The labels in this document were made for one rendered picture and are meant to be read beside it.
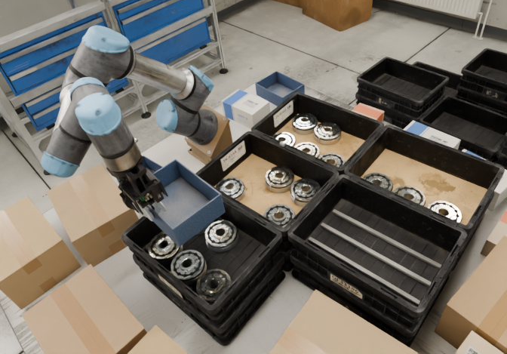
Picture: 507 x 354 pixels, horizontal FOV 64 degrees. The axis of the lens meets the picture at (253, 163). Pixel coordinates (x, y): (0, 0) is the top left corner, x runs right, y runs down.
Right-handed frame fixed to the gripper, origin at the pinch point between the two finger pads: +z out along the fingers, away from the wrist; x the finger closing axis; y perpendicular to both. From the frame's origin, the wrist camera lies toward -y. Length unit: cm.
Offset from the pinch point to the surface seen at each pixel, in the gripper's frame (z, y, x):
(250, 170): 33, -17, 42
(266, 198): 32.3, -2.8, 36.4
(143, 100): 103, -196, 74
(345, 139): 35, -2, 78
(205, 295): 26.6, 12.7, -1.1
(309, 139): 35, -12, 69
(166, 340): 21.5, 17.6, -15.9
